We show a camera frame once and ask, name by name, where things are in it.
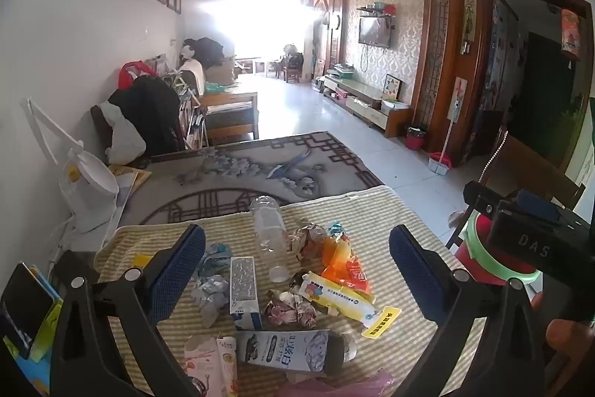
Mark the carved wooden chair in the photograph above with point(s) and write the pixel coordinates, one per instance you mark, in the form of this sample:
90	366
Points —
530	164

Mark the grey patterned blanket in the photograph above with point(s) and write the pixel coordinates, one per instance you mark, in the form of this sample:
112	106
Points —
260	173

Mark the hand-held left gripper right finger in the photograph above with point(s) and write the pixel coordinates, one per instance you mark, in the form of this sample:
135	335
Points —
413	276

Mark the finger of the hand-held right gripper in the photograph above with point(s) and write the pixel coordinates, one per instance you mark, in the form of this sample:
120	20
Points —
483	196
534	204

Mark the clear plastic bottle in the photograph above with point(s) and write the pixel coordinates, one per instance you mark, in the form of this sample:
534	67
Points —
269	234

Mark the grey-brown paper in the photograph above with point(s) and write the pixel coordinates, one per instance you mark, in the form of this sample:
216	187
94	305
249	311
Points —
307	241

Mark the panda plush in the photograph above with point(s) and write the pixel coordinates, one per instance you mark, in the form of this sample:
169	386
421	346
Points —
188	55

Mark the round wall clock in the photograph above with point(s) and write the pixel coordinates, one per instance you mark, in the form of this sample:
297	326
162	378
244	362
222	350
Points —
335	22

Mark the white basin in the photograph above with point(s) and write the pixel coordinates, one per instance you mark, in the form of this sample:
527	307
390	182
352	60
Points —
395	105

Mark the yellow printed box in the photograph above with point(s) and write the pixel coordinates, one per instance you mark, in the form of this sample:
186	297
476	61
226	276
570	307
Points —
381	323

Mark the wall television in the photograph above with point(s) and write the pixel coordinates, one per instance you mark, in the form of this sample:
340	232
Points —
374	32

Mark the white printed paper carton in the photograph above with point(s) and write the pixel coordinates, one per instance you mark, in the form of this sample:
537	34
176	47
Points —
209	360

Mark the black phone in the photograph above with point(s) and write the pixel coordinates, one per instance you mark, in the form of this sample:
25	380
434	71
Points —
23	308

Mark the white yellow wrapper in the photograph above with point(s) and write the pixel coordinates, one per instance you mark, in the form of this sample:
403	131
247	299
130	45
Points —
334	294

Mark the framed star picture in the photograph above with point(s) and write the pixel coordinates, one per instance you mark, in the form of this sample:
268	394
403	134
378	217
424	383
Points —
393	86

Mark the black bag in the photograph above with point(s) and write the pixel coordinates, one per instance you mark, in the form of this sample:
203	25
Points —
148	113

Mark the red hanging lantern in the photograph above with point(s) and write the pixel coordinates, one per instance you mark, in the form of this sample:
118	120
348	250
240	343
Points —
571	34

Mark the teal cloth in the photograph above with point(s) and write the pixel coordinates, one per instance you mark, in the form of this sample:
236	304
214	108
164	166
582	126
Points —
214	87

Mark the small blue wrapper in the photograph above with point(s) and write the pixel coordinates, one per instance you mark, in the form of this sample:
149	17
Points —
337	228

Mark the wooden sofa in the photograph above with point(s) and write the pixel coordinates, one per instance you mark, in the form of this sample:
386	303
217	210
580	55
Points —
232	108

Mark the small wooden chair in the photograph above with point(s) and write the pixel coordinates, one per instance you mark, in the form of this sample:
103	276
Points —
290	69

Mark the white low table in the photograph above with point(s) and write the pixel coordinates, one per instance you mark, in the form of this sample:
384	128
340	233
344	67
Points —
253	64

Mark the orange snack bag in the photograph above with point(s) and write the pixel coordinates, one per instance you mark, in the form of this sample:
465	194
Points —
346	266

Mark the red bin with green rim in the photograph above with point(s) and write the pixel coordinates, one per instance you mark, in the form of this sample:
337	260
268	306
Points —
465	257

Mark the small red waste bin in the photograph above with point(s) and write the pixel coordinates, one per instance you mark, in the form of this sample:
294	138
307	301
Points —
415	140

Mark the black clothing pile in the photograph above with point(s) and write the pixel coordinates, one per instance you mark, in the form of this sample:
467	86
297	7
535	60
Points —
210	50

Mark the book rack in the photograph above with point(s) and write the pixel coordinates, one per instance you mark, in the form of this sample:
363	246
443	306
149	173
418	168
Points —
193	118

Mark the striped beige mat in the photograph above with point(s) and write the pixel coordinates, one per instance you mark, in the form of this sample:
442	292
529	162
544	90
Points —
367	211

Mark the wooden television cabinet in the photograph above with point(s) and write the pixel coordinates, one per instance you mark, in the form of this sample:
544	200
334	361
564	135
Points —
367	101

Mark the hanging wall scroll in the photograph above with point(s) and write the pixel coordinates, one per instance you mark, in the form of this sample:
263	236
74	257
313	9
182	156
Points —
469	15

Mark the blue yellow book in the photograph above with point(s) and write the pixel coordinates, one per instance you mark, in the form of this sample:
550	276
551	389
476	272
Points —
46	322

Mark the colourful wall poster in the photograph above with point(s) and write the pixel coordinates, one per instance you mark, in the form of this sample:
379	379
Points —
497	53

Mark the red bag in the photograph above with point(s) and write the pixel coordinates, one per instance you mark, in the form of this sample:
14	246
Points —
130	74

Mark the crumpled pinkish paper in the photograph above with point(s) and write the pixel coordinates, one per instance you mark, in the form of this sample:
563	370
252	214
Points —
290	311

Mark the small white blue carton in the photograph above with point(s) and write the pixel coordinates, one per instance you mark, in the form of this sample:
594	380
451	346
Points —
244	294

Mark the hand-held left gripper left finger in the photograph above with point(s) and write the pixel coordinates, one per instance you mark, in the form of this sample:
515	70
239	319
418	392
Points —
179	266

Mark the yellow paper scrap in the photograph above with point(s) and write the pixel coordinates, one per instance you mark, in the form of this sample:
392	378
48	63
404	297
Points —
142	261

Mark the white plastic bag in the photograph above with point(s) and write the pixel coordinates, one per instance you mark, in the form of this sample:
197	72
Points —
123	136

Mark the person's right hand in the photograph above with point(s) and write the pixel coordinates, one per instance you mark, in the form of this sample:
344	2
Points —
565	334

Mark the long milk carton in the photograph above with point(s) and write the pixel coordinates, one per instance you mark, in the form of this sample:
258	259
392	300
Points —
288	350

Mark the wall shelf with containers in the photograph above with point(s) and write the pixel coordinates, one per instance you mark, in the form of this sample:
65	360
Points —
376	8

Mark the crumpled blue-grey wrapper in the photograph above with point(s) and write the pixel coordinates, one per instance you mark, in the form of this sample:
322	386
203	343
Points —
214	260

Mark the crumpled silver foil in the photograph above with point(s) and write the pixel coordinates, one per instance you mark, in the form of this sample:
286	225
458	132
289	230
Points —
209	297

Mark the white desk lamp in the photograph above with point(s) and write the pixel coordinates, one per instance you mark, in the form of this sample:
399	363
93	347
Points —
88	187

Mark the pink plastic bag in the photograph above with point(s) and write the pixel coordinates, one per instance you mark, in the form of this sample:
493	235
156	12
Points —
344	385

